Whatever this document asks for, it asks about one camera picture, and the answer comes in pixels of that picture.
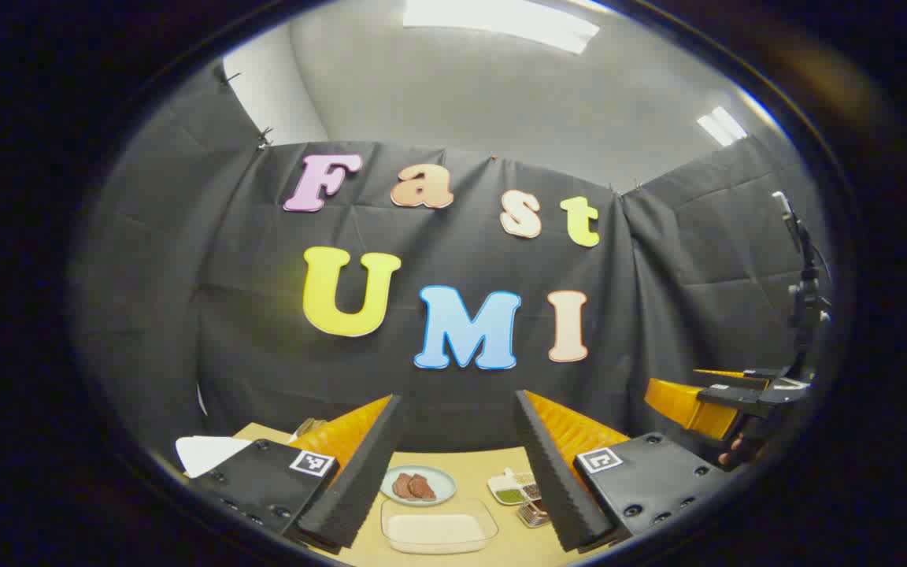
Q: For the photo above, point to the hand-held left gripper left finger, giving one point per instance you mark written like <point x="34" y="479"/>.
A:
<point x="367" y="480"/>

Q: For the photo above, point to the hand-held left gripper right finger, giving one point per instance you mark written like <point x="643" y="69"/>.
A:
<point x="552" y="480"/>

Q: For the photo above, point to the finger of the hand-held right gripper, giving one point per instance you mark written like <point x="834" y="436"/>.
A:
<point x="682" y="405"/>
<point x="737" y="381"/>

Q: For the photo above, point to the white rice cooker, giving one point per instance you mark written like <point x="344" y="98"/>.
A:
<point x="205" y="455"/>

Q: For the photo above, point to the dark red beans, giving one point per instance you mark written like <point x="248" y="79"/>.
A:
<point x="532" y="491"/>

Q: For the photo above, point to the red meat slice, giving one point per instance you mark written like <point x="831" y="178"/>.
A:
<point x="401" y="486"/>
<point x="423" y="488"/>

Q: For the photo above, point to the clear glass dish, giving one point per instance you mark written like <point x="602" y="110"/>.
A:
<point x="390" y="508"/>

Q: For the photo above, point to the green mung beans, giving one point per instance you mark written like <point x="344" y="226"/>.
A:
<point x="509" y="496"/>

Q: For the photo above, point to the white divided dish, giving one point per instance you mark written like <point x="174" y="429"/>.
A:
<point x="501" y="480"/>

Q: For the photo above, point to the pale green plate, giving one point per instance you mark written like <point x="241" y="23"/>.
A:
<point x="442" y="488"/>

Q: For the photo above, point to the black backdrop cloth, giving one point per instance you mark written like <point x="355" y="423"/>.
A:
<point x="453" y="394"/>

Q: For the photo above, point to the large ceiling light panel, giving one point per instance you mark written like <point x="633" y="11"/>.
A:
<point x="501" y="22"/>

